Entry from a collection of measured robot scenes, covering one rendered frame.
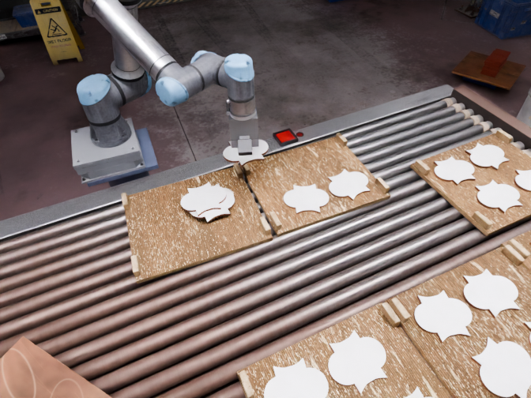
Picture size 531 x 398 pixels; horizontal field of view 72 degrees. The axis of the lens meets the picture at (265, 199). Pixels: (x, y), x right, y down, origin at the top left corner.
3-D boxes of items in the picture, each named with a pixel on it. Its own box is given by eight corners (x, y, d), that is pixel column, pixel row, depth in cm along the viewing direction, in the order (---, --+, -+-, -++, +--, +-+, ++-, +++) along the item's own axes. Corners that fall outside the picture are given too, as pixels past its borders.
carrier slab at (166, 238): (123, 199, 126) (122, 196, 125) (238, 168, 135) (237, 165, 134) (137, 284, 103) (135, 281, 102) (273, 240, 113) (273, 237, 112)
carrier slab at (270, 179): (239, 167, 136) (239, 163, 135) (337, 139, 146) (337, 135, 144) (277, 237, 113) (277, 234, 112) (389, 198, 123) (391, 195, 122)
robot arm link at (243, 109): (255, 103, 102) (225, 104, 102) (256, 116, 105) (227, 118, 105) (254, 88, 107) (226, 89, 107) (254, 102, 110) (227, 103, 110)
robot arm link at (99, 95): (80, 116, 137) (65, 82, 127) (111, 100, 144) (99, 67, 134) (99, 127, 132) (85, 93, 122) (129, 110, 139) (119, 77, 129)
